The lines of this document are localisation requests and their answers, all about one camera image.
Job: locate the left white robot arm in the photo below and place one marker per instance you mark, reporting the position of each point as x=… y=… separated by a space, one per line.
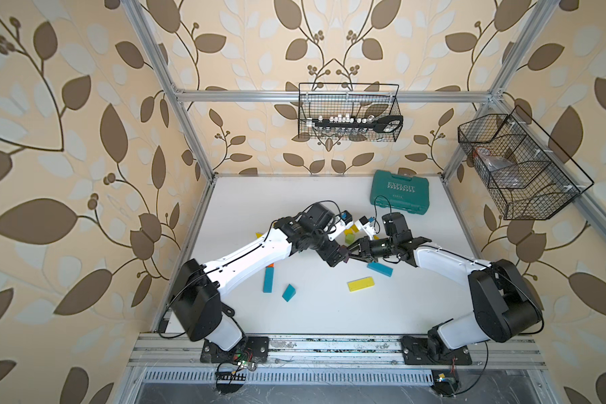
x=198 y=294

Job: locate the right wire basket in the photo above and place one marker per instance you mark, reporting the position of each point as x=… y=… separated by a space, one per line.
x=552 y=178

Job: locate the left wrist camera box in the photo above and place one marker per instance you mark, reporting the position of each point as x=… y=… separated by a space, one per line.
x=339 y=225

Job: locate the green plastic tool case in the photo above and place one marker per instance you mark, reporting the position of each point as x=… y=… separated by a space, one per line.
x=394 y=191

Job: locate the socket rail with sockets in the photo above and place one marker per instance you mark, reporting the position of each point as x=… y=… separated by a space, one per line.
x=383 y=125

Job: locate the wire basket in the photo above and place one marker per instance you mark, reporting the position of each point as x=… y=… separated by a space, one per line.
x=552 y=178
x=322 y=100

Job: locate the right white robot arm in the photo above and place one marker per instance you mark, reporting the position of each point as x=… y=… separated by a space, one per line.
x=503 y=306

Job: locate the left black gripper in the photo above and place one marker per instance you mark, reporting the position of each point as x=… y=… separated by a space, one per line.
x=332 y=258

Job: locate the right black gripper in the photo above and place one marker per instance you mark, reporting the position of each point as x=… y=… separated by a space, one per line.
x=364 y=248

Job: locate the back wire basket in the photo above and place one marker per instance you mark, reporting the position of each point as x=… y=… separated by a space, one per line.
x=322 y=100

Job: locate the teal triangle block lower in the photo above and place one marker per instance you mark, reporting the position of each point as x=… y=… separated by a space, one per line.
x=289 y=293

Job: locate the plastic bag in basket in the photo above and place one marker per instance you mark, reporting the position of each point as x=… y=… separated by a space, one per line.
x=501 y=172

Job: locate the long yellow block lower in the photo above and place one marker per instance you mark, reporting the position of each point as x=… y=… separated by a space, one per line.
x=361 y=284

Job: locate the long teal block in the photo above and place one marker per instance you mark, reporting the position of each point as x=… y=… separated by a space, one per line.
x=268 y=280
x=380 y=269

